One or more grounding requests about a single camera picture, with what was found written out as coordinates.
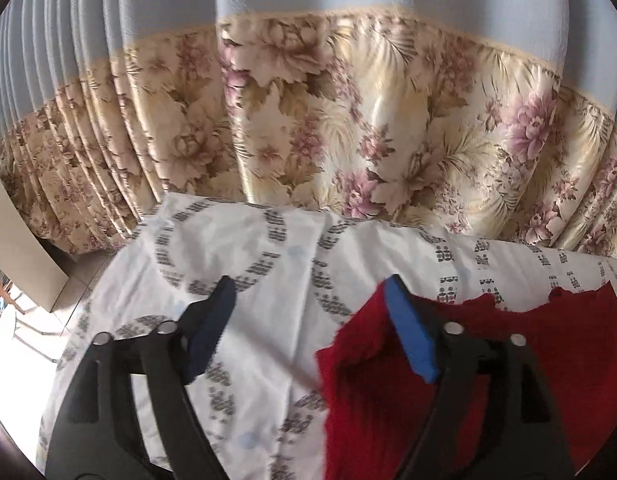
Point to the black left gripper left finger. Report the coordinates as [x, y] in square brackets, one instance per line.
[127, 413]

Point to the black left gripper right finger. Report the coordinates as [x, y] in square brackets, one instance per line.
[521, 435]

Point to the red knitted sweater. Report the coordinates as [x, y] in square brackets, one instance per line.
[417, 389]

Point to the beige leaning board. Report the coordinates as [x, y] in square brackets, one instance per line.
[25, 260]

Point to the patterned white blue bedsheet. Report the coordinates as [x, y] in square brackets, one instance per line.
[300, 275]

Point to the blue floral curtain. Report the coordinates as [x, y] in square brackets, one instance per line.
[494, 118]

